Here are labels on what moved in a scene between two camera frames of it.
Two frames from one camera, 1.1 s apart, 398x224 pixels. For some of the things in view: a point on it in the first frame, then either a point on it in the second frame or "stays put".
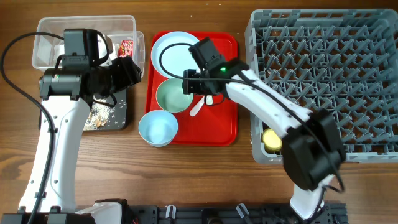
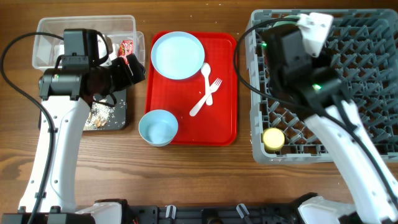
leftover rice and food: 99,116 stays put
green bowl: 170,94 to 279,23
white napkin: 59,50 stays put
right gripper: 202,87 to 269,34
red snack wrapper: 125,48 stays put
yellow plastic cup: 272,141 stays put
